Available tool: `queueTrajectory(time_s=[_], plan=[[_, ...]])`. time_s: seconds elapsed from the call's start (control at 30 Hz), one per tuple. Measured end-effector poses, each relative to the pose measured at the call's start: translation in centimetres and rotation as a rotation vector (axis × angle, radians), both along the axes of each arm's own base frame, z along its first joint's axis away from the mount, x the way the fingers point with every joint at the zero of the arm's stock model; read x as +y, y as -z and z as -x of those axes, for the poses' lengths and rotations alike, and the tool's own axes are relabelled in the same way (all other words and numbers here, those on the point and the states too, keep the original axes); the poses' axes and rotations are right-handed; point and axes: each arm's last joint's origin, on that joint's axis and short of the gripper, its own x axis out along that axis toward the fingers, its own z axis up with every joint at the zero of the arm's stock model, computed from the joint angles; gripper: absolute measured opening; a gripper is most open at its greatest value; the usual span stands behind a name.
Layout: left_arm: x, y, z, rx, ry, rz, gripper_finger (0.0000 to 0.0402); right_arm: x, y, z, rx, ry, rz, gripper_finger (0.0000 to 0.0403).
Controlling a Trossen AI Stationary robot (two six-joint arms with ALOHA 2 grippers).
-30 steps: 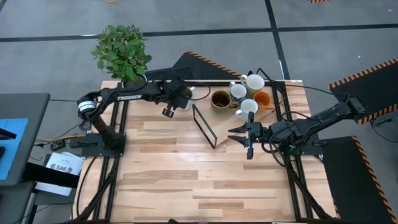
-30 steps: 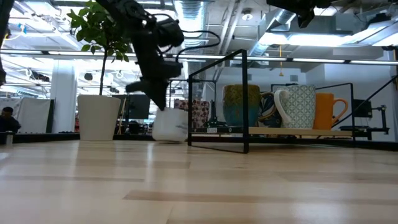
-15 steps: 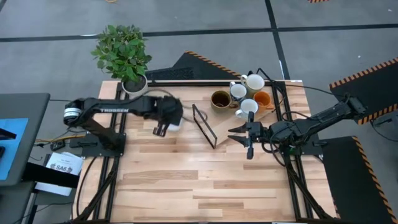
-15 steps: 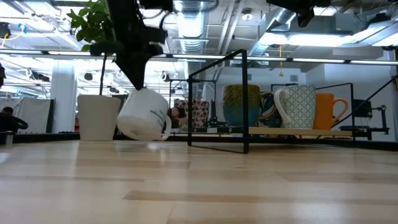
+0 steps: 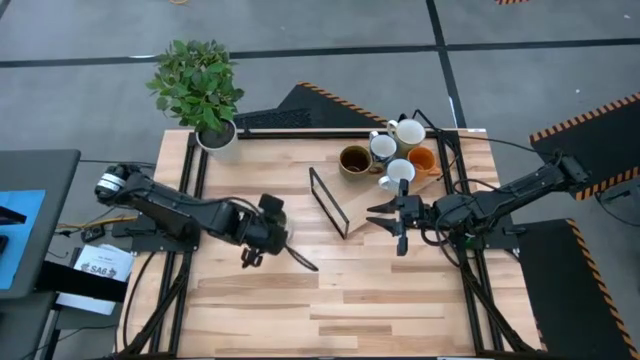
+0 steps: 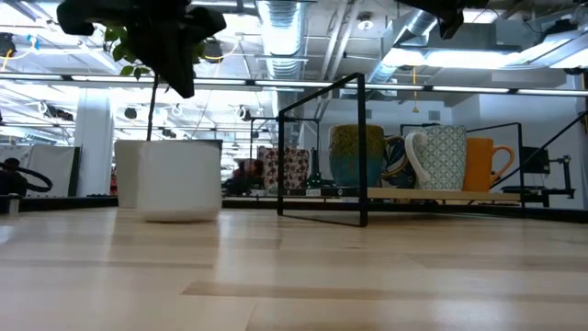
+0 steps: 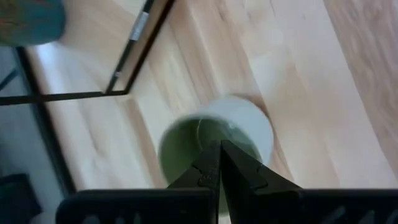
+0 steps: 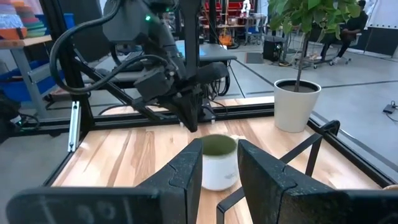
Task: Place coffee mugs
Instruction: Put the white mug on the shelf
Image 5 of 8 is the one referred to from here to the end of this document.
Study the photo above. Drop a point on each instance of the blue sheet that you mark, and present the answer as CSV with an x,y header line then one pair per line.
x,y
20,235

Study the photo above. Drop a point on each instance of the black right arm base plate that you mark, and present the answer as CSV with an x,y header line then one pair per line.
x,y
500,235

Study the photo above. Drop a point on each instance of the white green patterned mug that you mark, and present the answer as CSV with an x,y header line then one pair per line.
x,y
400,171

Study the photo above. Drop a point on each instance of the olive teal glazed mug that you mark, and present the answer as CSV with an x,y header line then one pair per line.
x,y
356,161

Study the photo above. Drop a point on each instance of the white printed paper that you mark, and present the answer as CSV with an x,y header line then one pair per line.
x,y
107,260

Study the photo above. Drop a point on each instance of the grey desk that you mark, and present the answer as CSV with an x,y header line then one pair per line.
x,y
35,170

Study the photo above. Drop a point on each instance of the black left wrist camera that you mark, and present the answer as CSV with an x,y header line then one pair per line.
x,y
271,204

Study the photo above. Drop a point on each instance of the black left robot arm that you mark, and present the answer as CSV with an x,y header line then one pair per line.
x,y
170,207

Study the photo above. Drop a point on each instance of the orange ceramic mug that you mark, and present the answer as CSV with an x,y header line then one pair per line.
x,y
424,160

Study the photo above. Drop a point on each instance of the blue floral white mug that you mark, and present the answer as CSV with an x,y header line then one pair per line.
x,y
383,146

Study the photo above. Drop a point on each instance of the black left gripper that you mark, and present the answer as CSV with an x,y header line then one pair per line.
x,y
267,235

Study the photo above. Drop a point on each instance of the black table frame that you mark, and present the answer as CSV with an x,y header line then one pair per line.
x,y
192,165

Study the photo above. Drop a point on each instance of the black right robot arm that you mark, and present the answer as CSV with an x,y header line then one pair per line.
x,y
510,195

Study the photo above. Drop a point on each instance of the potted green plant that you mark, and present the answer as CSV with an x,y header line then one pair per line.
x,y
197,85

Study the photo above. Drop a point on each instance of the black mat with hazard stripes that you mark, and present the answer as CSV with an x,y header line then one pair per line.
x,y
595,135
320,107
565,290

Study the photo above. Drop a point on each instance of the pale yellow-green mug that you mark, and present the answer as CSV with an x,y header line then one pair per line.
x,y
410,131

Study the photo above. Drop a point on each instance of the black metal rack wooden shelf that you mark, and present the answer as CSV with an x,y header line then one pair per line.
x,y
360,200

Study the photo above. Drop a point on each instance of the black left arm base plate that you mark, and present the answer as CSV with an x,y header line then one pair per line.
x,y
140,240

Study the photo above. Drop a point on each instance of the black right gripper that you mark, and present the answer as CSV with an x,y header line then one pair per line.
x,y
417,215

